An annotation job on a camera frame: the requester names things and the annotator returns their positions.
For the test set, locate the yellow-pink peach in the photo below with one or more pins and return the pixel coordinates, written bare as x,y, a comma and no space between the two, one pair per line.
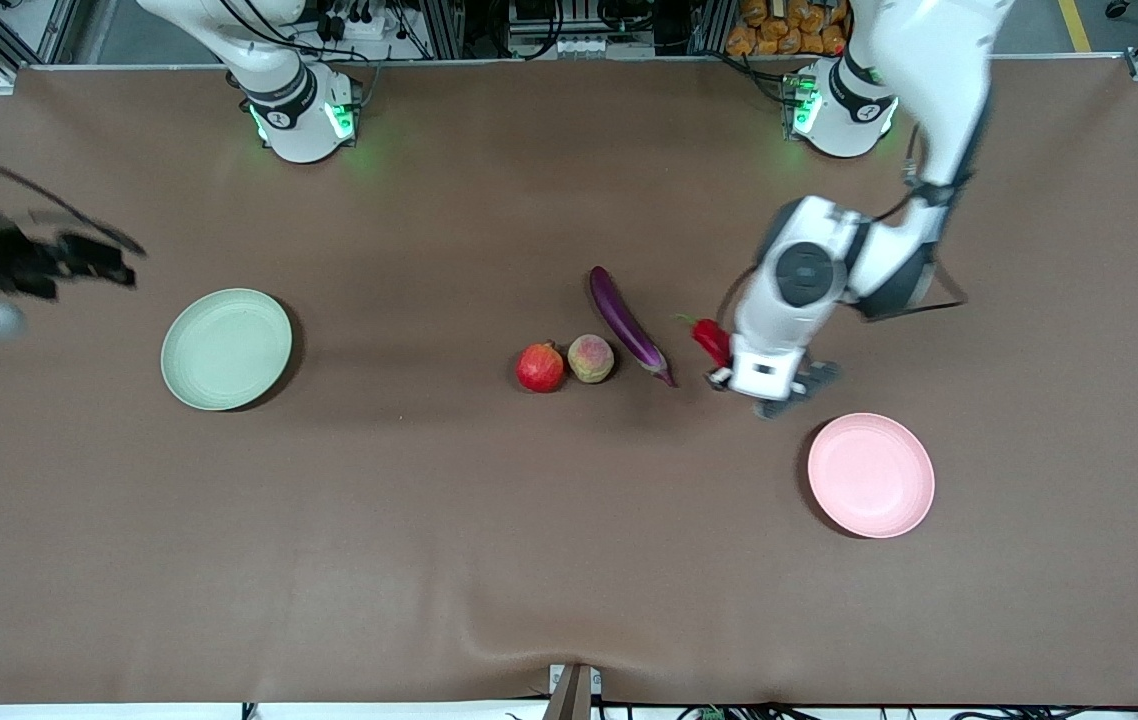
591,359

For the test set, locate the metal table edge bracket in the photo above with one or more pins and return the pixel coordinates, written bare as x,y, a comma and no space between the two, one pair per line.
572,692

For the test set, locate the red chili pepper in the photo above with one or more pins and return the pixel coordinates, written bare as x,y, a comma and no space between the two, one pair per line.
712,338

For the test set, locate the red pomegranate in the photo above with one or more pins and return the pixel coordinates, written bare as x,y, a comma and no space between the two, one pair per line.
540,368

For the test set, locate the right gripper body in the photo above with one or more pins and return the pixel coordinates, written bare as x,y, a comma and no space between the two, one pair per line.
1,262

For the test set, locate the pink plate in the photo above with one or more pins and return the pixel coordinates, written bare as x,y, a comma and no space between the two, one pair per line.
871,476

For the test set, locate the purple eggplant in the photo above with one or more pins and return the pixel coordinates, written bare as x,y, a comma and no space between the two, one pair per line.
624,322

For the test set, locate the bag of orange buns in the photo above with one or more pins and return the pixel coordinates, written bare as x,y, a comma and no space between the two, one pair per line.
789,28

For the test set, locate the grey electronics box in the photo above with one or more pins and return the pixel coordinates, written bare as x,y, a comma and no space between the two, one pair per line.
579,30

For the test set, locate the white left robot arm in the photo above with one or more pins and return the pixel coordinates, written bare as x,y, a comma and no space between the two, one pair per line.
929,70

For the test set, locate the brown table cloth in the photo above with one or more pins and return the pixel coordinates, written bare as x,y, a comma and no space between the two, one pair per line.
569,560

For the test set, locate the light green plate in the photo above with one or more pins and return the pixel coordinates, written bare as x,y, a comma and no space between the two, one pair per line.
226,349

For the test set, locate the white power strip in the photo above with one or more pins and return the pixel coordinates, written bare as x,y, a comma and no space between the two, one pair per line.
354,22

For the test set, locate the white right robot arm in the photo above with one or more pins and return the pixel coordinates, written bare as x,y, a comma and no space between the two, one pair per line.
294,110

